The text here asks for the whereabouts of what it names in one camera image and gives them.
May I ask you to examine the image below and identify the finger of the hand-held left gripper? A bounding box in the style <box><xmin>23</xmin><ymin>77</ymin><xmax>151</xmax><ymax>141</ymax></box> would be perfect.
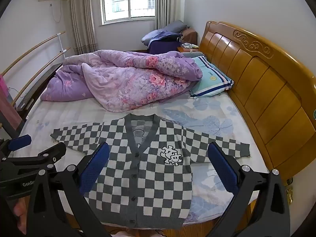
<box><xmin>0</xmin><ymin>134</ymin><xmax>32</xmax><ymax>165</ymax></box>
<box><xmin>8</xmin><ymin>142</ymin><xmax>67</xmax><ymax>170</ymax></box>

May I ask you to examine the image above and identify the person's pink clothing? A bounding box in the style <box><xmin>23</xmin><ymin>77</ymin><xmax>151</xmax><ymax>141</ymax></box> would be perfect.
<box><xmin>110</xmin><ymin>228</ymin><xmax>149</xmax><ymax>237</ymax></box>

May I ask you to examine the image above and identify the wooden wall rail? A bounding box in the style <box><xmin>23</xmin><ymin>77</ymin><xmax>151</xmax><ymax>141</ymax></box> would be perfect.
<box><xmin>0</xmin><ymin>31</ymin><xmax>66</xmax><ymax>77</ymax></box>
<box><xmin>12</xmin><ymin>47</ymin><xmax>71</xmax><ymax>107</ymax></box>

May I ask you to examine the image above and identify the white rail post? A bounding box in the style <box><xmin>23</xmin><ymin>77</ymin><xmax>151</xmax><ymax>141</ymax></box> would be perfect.
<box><xmin>57</xmin><ymin>33</ymin><xmax>68</xmax><ymax>55</ymax></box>

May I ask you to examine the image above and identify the dark purple blanket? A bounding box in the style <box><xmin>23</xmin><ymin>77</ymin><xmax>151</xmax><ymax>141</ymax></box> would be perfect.
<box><xmin>147</xmin><ymin>33</ymin><xmax>183</xmax><ymax>55</ymax></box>

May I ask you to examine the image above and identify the brown cloth covered chair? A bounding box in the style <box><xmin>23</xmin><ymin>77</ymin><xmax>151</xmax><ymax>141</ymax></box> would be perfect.
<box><xmin>181</xmin><ymin>28</ymin><xmax>198</xmax><ymax>50</ymax></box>

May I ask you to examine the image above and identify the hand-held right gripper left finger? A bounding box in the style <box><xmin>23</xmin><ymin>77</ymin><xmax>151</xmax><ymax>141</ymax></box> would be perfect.
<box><xmin>26</xmin><ymin>142</ymin><xmax>111</xmax><ymax>237</ymax></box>

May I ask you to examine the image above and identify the beige striped curtain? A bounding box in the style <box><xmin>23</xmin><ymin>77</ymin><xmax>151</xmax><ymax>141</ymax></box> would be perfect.
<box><xmin>69</xmin><ymin>0</ymin><xmax>98</xmax><ymax>55</ymax></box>
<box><xmin>154</xmin><ymin>0</ymin><xmax>186</xmax><ymax>30</ymax></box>

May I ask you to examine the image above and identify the cluttered small nightstand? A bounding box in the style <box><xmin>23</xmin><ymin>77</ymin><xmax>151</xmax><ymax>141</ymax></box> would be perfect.
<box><xmin>178</xmin><ymin>43</ymin><xmax>200</xmax><ymax>54</ymax></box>

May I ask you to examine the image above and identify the grey blue pillow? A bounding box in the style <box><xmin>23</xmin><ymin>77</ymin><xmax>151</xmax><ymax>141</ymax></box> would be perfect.
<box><xmin>141</xmin><ymin>20</ymin><xmax>191</xmax><ymax>46</ymax></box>

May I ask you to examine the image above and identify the teal striped pillow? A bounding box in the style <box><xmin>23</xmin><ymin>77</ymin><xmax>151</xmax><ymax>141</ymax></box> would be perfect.
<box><xmin>189</xmin><ymin>56</ymin><xmax>234</xmax><ymax>98</ymax></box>

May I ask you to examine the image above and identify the purple floral quilt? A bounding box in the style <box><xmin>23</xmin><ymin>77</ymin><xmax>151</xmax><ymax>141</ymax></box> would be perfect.
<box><xmin>40</xmin><ymin>50</ymin><xmax>203</xmax><ymax>112</ymax></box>

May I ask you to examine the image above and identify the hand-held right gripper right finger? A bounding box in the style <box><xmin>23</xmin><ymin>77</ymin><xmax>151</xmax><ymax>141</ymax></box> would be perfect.
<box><xmin>207</xmin><ymin>142</ymin><xmax>291</xmax><ymax>237</ymax></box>

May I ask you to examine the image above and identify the grey white checkered cardigan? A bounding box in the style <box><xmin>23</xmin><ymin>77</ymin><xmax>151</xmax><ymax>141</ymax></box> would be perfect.
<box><xmin>51</xmin><ymin>114</ymin><xmax>251</xmax><ymax>229</ymax></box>

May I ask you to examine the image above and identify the pink board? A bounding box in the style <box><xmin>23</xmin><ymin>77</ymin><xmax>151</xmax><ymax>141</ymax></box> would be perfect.
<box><xmin>0</xmin><ymin>75</ymin><xmax>23</xmax><ymax>132</ymax></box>

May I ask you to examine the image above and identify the barred window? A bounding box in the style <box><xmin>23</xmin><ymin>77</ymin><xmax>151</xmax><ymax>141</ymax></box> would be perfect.
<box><xmin>100</xmin><ymin>0</ymin><xmax>157</xmax><ymax>25</ymax></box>

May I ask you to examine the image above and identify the person's left hand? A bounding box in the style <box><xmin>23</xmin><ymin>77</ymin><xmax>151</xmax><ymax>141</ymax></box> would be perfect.
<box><xmin>13</xmin><ymin>199</ymin><xmax>28</xmax><ymax>235</ymax></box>

